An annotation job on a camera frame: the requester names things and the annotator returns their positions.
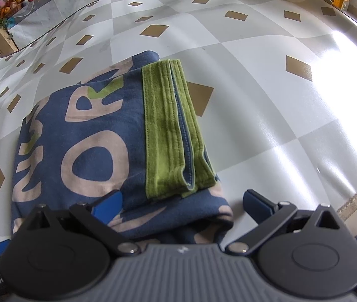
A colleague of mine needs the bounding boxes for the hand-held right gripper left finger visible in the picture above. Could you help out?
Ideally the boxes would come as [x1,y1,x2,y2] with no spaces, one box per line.
[21,190,141,255]

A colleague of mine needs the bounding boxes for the blue letter-print pants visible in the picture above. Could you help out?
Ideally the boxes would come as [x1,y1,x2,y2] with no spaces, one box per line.
[11,189,234,245]

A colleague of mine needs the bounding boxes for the blue letter-print shirt green hem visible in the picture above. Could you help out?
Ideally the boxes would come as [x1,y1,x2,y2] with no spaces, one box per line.
[10,50,220,214]

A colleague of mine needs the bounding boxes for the long table with printed cover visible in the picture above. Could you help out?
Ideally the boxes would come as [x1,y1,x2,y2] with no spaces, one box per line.
[7,0,149,51]

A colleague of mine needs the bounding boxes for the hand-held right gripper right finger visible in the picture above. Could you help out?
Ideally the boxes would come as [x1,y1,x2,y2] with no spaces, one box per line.
[226,189,349,255]

